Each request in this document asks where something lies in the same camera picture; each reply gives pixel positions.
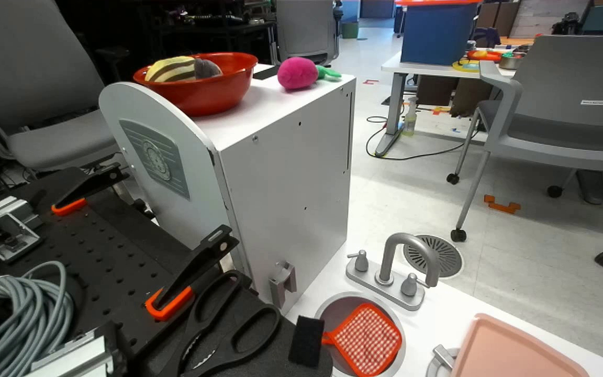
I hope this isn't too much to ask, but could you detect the grey office chair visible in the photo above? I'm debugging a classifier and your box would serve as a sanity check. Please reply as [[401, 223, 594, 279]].
[[274, 0, 340, 62], [447, 34, 603, 271], [0, 0, 121, 175]]

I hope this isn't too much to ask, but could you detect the orange mesh toy strainer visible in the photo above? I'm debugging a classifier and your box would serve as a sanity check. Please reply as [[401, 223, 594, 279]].
[[320, 299, 404, 377]]

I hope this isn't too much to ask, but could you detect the pink fuzzy ball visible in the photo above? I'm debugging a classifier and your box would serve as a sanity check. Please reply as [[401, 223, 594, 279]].
[[276, 55, 320, 94]]

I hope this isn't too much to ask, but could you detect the black perforated table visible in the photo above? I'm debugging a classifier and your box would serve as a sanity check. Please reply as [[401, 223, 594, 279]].
[[0, 163, 340, 377]]

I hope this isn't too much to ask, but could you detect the red-orange plastic bowl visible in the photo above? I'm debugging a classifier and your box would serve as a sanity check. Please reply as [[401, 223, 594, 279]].
[[132, 50, 259, 119]]

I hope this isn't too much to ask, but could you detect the white toy sink counter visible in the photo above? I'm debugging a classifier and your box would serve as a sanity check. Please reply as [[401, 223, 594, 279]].
[[283, 237, 603, 377]]

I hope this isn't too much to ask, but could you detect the black flat rectangle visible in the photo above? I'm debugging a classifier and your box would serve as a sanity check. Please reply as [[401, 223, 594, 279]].
[[252, 61, 283, 81]]

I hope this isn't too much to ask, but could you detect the orange floor tape marker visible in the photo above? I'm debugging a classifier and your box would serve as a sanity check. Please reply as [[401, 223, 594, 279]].
[[482, 193, 523, 216]]

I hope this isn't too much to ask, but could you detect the green toy piece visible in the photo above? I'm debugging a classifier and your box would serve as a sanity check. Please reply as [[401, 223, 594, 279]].
[[315, 62, 344, 83]]

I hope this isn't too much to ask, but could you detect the white desk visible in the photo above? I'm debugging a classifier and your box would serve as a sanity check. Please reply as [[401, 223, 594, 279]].
[[372, 50, 527, 159]]

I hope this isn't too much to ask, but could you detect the blue storage bin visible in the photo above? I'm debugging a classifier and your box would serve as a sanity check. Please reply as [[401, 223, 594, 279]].
[[401, 2, 479, 67]]

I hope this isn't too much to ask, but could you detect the grey cable coil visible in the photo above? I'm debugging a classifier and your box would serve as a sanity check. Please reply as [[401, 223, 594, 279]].
[[0, 259, 75, 377]]

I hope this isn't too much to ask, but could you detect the grey plush toy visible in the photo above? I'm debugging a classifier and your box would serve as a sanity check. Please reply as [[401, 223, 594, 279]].
[[193, 57, 224, 79]]

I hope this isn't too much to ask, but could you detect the white bottle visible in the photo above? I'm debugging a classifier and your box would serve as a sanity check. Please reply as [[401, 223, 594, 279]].
[[401, 97, 420, 136]]

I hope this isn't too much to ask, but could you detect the black floor cable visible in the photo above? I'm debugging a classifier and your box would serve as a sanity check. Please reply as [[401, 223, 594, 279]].
[[364, 114, 472, 163]]

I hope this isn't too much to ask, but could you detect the black clamp orange tip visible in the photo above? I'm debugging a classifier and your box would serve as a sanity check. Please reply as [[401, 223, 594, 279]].
[[142, 223, 241, 323], [48, 163, 132, 218]]

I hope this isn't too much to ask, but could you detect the silver aluminium bracket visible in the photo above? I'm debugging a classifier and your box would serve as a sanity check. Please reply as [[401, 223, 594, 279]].
[[0, 194, 43, 265], [25, 327, 131, 377]]

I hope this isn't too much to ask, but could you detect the white toy kitchen cabinet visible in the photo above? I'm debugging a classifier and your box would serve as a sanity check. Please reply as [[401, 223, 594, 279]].
[[96, 70, 358, 311]]

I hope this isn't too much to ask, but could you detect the orange toy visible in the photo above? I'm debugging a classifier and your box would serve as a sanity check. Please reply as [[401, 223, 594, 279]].
[[465, 49, 508, 64]]

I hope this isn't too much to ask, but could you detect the black foam block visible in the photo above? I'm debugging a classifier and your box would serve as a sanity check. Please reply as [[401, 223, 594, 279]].
[[287, 314, 327, 368]]

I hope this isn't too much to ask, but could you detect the orange bin lid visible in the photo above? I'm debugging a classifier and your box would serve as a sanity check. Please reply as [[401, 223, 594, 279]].
[[394, 0, 482, 8]]

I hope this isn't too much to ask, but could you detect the grey toy faucet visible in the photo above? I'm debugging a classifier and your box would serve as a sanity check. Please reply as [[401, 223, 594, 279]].
[[344, 231, 443, 313]]

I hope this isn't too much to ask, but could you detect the pink plastic tray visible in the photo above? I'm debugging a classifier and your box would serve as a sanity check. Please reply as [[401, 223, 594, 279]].
[[448, 313, 591, 377]]

